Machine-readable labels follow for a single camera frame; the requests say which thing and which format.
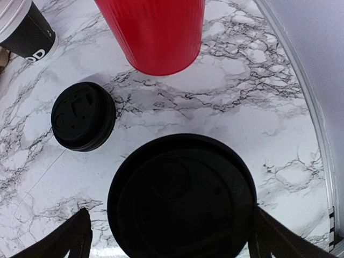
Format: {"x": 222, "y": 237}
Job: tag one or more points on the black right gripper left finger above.
{"x": 72, "y": 239}

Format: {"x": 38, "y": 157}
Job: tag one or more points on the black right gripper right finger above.
{"x": 270, "y": 238}

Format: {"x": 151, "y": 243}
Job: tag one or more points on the black coffee cup lid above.
{"x": 83, "y": 117}
{"x": 182, "y": 195}

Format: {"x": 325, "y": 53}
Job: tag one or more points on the brown cardboard cup carrier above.
{"x": 4, "y": 59}

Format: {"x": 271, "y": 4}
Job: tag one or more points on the stack of black paper cups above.
{"x": 26, "y": 32}

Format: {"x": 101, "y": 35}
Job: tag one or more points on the red ribbed plastic cup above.
{"x": 158, "y": 37}

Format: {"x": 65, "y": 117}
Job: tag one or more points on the right aluminium frame post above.
{"x": 311, "y": 33}

